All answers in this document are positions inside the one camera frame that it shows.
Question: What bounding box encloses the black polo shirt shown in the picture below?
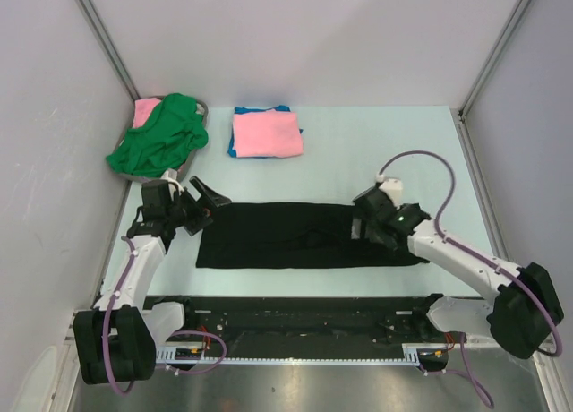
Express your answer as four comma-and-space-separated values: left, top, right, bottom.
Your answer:
196, 202, 427, 270

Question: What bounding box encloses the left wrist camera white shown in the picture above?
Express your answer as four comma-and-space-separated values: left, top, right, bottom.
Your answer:
160, 168, 184, 194

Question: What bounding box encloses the grey slotted cable duct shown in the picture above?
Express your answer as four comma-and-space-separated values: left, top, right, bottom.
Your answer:
154, 343, 453, 367

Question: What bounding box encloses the right aluminium frame post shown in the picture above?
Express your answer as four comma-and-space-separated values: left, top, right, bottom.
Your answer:
459, 0, 543, 117

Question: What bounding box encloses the green t shirt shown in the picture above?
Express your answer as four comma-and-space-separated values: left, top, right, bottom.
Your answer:
105, 92, 210, 178

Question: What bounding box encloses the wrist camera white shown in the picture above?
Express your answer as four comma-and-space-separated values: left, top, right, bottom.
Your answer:
376, 174, 404, 207
160, 168, 184, 194

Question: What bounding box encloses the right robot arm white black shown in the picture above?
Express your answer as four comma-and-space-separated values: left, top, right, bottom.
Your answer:
353, 185, 563, 359

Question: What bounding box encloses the left aluminium frame post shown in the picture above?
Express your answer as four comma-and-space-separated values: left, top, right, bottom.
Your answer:
75, 0, 141, 101

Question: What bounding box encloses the aluminium frame post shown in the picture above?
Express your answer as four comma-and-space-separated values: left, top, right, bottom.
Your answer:
459, 0, 543, 117
75, 0, 141, 101

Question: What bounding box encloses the folded pink t shirt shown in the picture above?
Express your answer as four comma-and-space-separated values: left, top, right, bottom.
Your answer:
231, 109, 305, 159

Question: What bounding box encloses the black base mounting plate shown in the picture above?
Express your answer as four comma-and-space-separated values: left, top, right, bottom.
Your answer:
143, 294, 446, 361

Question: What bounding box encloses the pink t shirt in tray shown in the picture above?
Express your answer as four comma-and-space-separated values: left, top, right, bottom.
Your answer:
132, 98, 161, 128

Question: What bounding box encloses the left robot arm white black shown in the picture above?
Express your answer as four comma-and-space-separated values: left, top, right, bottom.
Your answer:
73, 174, 231, 396

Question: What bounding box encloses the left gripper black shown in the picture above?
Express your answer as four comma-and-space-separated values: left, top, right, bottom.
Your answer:
165, 176, 229, 236

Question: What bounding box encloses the folded blue t shirt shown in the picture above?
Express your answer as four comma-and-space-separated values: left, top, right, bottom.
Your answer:
227, 105, 305, 159

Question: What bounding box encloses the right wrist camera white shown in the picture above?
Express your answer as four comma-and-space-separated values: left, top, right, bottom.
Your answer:
376, 174, 404, 207

